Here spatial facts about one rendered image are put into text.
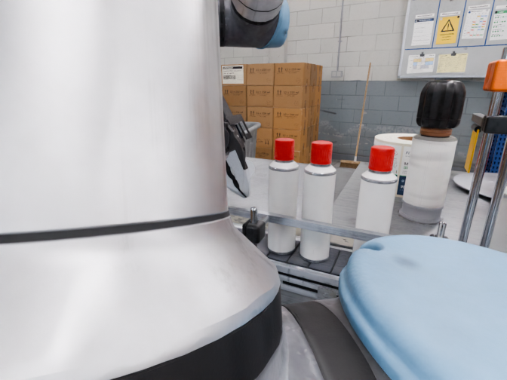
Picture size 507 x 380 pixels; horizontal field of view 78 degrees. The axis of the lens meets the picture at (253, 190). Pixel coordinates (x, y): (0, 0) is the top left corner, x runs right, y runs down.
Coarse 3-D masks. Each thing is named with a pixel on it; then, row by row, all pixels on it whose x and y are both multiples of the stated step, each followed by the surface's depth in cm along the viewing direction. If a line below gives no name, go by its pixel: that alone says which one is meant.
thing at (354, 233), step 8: (232, 208) 56; (240, 208) 56; (248, 208) 56; (248, 216) 55; (272, 216) 53; (280, 216) 52; (288, 216) 52; (280, 224) 53; (288, 224) 52; (296, 224) 51; (304, 224) 51; (312, 224) 50; (320, 224) 50; (328, 224) 50; (328, 232) 49; (336, 232) 49; (344, 232) 48; (352, 232) 47; (360, 232) 47; (368, 232) 47; (376, 232) 47; (360, 240) 47; (368, 240) 47
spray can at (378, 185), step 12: (372, 156) 46; (384, 156) 45; (372, 168) 46; (384, 168) 45; (372, 180) 45; (384, 180) 45; (396, 180) 45; (360, 192) 48; (372, 192) 46; (384, 192) 45; (360, 204) 48; (372, 204) 46; (384, 204) 46; (360, 216) 48; (372, 216) 47; (384, 216) 47; (360, 228) 49; (372, 228) 47; (384, 228) 47
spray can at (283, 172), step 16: (288, 144) 51; (288, 160) 52; (272, 176) 52; (288, 176) 52; (272, 192) 53; (288, 192) 52; (272, 208) 54; (288, 208) 53; (272, 224) 55; (272, 240) 56; (288, 240) 56
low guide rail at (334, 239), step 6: (234, 216) 65; (240, 216) 65; (240, 222) 65; (300, 228) 59; (300, 234) 60; (330, 234) 57; (330, 240) 57; (336, 240) 57; (342, 240) 56; (348, 240) 56; (348, 246) 56
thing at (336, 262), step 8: (264, 240) 62; (296, 240) 62; (264, 248) 59; (296, 248) 59; (272, 256) 56; (280, 256) 56; (288, 256) 56; (296, 256) 56; (336, 256) 56; (344, 256) 56; (296, 264) 54; (304, 264) 54; (312, 264) 54; (320, 264) 54; (328, 264) 54; (336, 264) 54; (344, 264) 54; (328, 272) 51; (336, 272) 51
